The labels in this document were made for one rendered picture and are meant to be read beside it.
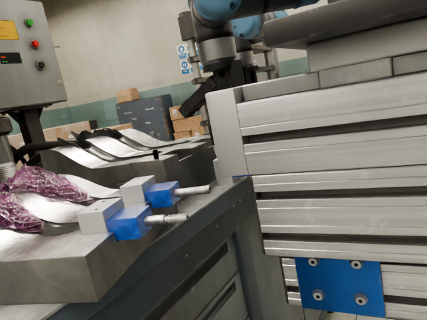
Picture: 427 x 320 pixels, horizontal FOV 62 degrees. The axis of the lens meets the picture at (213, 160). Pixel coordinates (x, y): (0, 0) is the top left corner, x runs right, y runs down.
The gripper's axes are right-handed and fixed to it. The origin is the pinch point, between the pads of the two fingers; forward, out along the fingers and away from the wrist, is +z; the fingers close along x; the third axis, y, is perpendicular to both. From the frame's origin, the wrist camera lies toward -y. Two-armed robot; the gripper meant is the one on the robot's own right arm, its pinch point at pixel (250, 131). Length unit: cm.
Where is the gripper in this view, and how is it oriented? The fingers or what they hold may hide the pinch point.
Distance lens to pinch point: 115.0
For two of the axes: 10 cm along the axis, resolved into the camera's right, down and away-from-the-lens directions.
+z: 1.9, 9.6, 1.9
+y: 5.0, 0.7, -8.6
